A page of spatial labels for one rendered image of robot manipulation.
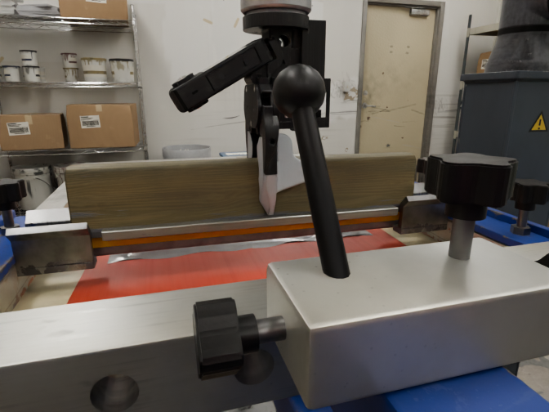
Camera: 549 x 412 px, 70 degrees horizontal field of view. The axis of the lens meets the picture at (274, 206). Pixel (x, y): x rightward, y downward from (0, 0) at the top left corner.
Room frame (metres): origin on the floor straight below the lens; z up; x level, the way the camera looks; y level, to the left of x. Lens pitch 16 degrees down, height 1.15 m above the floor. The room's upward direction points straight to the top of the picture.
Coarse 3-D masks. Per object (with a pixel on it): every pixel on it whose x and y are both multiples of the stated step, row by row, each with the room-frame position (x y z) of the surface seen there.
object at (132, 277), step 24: (96, 264) 0.43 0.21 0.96; (120, 264) 0.43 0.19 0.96; (144, 264) 0.43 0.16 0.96; (168, 264) 0.43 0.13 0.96; (192, 264) 0.43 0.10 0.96; (216, 264) 0.43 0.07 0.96; (240, 264) 0.43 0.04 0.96; (96, 288) 0.37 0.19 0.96; (120, 288) 0.37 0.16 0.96; (144, 288) 0.37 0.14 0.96; (168, 288) 0.37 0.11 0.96
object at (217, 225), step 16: (352, 208) 0.46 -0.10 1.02; (368, 208) 0.46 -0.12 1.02; (384, 208) 0.46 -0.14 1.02; (160, 224) 0.40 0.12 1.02; (176, 224) 0.40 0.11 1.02; (192, 224) 0.40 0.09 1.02; (208, 224) 0.40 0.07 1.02; (224, 224) 0.41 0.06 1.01; (240, 224) 0.41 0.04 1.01; (256, 224) 0.42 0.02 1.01; (272, 224) 0.42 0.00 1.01; (288, 224) 0.43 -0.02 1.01
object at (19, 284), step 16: (144, 160) 0.98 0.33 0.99; (160, 160) 0.98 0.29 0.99; (176, 160) 0.98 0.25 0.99; (64, 192) 0.65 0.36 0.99; (48, 208) 0.55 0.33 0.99; (448, 224) 0.49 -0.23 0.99; (448, 240) 0.49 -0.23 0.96; (496, 240) 0.42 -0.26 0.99; (0, 288) 0.31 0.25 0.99; (16, 288) 0.35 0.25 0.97; (0, 304) 0.31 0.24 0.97
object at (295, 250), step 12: (348, 240) 0.51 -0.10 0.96; (360, 240) 0.51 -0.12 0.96; (372, 240) 0.51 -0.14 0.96; (384, 240) 0.51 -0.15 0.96; (396, 240) 0.51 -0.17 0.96; (264, 252) 0.47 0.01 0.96; (276, 252) 0.47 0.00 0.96; (288, 252) 0.47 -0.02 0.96; (300, 252) 0.47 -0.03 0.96; (312, 252) 0.47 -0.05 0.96; (348, 252) 0.47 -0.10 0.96; (264, 264) 0.43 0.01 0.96
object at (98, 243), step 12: (396, 216) 0.49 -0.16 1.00; (252, 228) 0.44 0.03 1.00; (264, 228) 0.44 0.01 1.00; (276, 228) 0.45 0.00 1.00; (288, 228) 0.45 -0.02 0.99; (300, 228) 0.46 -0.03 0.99; (96, 240) 0.39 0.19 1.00; (120, 240) 0.40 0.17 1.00; (132, 240) 0.40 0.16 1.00; (144, 240) 0.41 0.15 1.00; (156, 240) 0.41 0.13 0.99; (168, 240) 0.41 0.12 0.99
